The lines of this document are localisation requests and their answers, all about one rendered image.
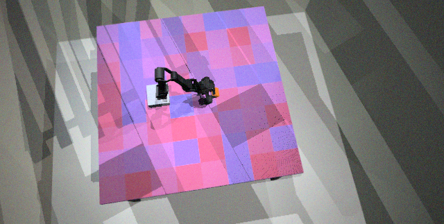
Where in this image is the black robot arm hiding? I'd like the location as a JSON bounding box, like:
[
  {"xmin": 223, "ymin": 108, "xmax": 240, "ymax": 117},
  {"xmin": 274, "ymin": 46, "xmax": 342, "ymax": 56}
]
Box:
[{"xmin": 155, "ymin": 67, "xmax": 215, "ymax": 100}]

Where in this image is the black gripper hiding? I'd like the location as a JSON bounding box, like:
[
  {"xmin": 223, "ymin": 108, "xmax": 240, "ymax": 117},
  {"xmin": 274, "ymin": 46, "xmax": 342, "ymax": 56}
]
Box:
[{"xmin": 198, "ymin": 76, "xmax": 216, "ymax": 105}]

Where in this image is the orange block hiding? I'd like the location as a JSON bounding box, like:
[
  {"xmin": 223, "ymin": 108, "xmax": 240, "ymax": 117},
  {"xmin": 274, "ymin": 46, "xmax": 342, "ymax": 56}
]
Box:
[{"xmin": 212, "ymin": 87, "xmax": 219, "ymax": 97}]

